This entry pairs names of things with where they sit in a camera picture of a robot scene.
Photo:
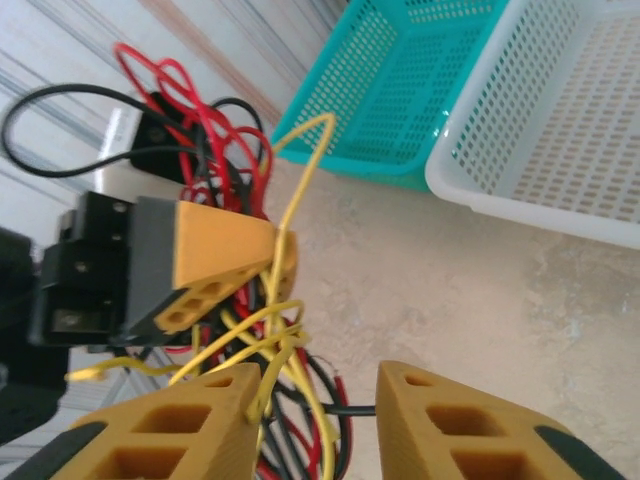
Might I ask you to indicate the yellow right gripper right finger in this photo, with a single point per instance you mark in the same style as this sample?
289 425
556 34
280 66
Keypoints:
410 450

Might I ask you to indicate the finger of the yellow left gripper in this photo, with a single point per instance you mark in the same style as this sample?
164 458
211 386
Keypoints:
215 245
289 265

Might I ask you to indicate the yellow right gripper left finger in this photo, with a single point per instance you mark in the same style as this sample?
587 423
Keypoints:
190 440

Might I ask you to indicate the teal plastic basket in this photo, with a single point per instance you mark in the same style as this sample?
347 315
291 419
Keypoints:
380 100

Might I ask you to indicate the white plastic basket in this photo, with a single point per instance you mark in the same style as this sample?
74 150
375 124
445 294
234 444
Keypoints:
550 150

